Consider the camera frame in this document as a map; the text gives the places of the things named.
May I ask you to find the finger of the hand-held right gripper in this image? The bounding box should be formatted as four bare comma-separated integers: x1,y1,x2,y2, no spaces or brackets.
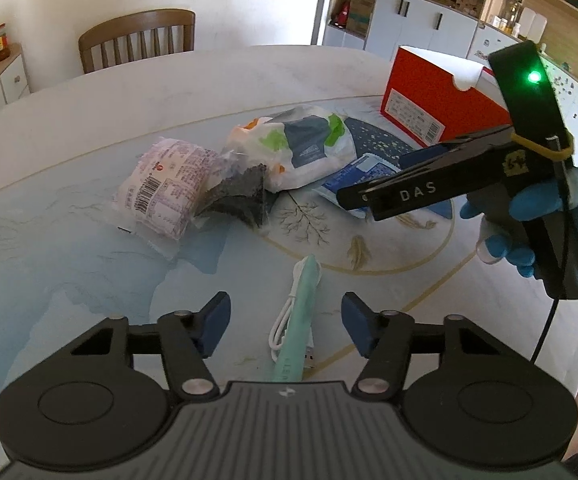
398,147,442,173
336,125,515,211

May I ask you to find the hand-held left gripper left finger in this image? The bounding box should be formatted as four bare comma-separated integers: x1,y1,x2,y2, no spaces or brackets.
69,290,232,403

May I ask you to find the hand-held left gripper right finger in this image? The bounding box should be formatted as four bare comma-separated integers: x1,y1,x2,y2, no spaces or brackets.
341,291,507,403

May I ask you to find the blue tissue packet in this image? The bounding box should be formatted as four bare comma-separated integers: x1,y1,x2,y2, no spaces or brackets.
314,154,402,218

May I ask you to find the mint green electric toothbrush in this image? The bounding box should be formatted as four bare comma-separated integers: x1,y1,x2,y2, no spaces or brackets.
269,255,322,386

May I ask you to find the white cable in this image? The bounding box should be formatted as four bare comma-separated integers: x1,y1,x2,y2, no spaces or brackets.
269,260,316,368

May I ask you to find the white green snack bag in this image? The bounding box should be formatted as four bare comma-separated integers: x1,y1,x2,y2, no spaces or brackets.
224,105,357,193

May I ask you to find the red cardboard box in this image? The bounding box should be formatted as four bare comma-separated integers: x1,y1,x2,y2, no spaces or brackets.
379,45,517,146

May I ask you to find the clear pink print packet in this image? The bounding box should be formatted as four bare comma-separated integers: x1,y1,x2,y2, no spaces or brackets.
111,137,225,256

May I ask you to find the person's right hand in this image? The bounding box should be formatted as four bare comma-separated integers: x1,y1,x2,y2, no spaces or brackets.
459,167,578,279

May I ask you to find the dark speckled clear packet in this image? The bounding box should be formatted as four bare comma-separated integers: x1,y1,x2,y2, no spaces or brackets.
194,162,277,228

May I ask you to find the white tall container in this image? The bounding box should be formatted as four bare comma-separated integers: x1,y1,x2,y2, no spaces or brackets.
519,7,547,43

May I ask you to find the glass jar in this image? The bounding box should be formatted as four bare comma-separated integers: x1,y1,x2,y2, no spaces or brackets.
499,0,524,31

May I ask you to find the brown wooden chair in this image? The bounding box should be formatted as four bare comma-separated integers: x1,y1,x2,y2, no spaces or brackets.
78,9,196,75

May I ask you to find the white sideboard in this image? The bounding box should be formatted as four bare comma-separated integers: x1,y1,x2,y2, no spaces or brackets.
0,42,32,111

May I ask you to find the white wooden wall cabinet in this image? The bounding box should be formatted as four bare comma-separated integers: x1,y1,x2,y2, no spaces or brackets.
314,0,578,126

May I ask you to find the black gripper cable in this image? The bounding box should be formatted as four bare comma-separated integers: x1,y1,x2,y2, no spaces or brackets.
529,137,577,366

